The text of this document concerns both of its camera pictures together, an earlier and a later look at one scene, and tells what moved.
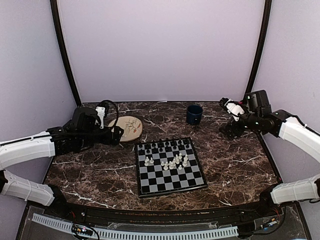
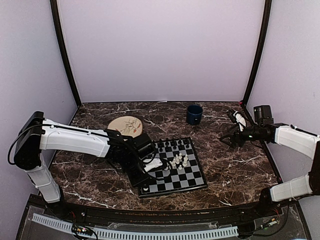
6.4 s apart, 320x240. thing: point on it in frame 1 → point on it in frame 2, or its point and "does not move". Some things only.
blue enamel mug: (194, 112) does not move
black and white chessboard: (167, 166) does not move
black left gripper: (107, 139) → (135, 181)
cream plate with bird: (132, 126) does not move
